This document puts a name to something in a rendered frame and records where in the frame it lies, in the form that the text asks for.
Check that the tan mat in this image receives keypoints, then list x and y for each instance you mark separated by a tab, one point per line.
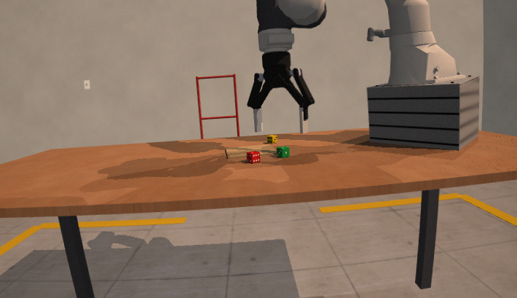
235	152

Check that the yellow die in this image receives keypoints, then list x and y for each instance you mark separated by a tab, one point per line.
271	139

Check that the green die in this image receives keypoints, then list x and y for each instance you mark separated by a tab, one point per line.
283	151

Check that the red die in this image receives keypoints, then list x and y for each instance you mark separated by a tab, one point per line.
253	157

